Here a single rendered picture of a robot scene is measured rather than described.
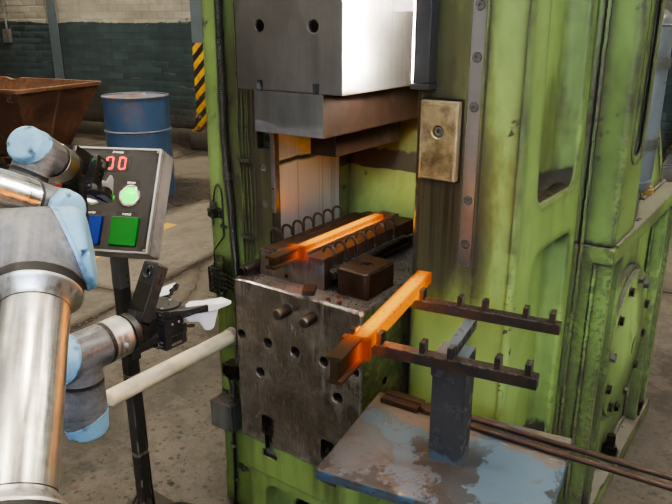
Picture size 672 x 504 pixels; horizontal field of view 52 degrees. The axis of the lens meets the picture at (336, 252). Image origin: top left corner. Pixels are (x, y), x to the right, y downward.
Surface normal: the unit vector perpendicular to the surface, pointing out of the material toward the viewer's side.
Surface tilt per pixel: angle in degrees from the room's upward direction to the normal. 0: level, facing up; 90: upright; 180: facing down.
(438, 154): 90
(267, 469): 90
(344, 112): 90
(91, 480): 0
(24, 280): 80
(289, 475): 90
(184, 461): 0
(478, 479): 0
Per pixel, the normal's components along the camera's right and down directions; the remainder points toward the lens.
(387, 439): 0.00, -0.95
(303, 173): 0.82, 0.19
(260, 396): -0.58, 0.26
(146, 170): -0.15, -0.20
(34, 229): 0.18, -0.56
